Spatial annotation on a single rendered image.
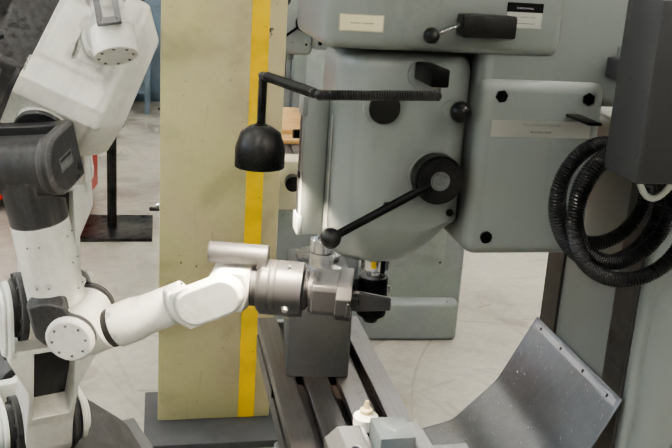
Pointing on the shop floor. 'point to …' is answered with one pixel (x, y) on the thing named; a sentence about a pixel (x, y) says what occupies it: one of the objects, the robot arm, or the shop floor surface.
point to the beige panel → (213, 190)
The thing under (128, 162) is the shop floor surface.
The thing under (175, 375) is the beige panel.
